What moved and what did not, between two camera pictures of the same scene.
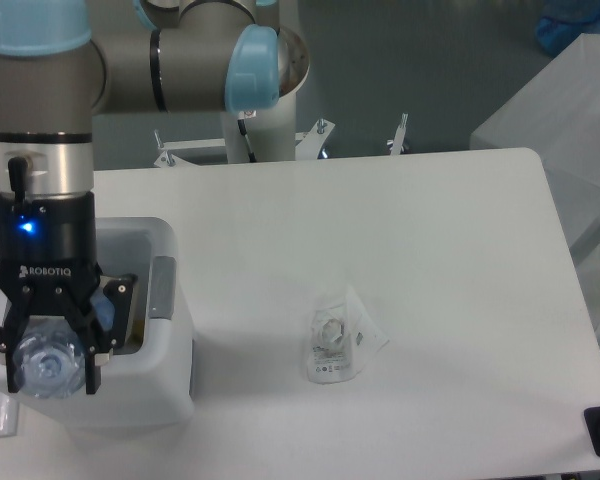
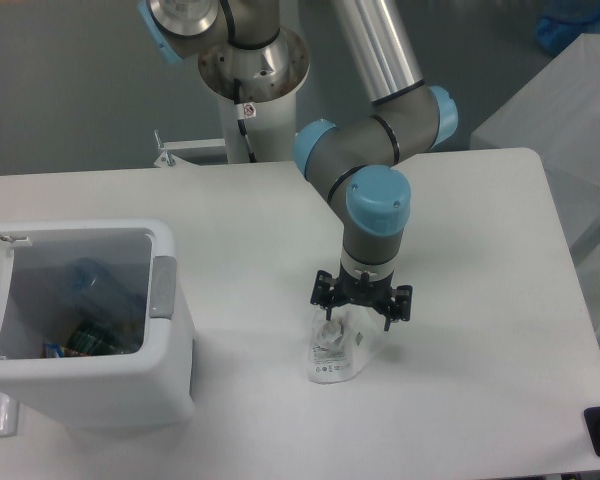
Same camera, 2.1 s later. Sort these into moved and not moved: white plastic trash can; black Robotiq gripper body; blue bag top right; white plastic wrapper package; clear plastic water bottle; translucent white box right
Moved: black Robotiq gripper body; clear plastic water bottle
Not moved: white plastic trash can; translucent white box right; blue bag top right; white plastic wrapper package
